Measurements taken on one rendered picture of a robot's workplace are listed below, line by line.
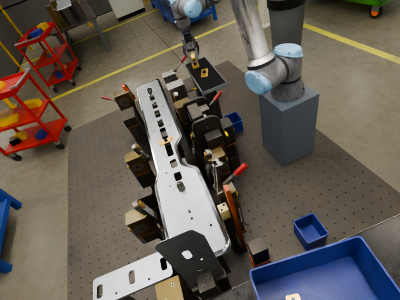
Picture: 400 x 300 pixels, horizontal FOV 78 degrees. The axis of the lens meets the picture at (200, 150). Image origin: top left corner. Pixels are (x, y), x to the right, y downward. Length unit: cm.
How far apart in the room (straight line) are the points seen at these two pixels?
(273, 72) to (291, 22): 274
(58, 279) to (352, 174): 228
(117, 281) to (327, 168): 113
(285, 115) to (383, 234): 59
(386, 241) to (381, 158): 165
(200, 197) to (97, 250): 71
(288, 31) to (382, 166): 214
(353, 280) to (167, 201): 69
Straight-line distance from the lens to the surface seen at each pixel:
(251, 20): 103
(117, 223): 154
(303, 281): 86
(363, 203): 140
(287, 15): 373
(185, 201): 106
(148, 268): 99
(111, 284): 104
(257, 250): 70
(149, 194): 116
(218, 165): 84
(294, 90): 122
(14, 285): 285
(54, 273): 262
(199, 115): 111
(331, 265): 88
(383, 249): 94
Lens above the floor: 186
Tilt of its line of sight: 45 degrees down
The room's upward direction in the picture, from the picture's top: 20 degrees counter-clockwise
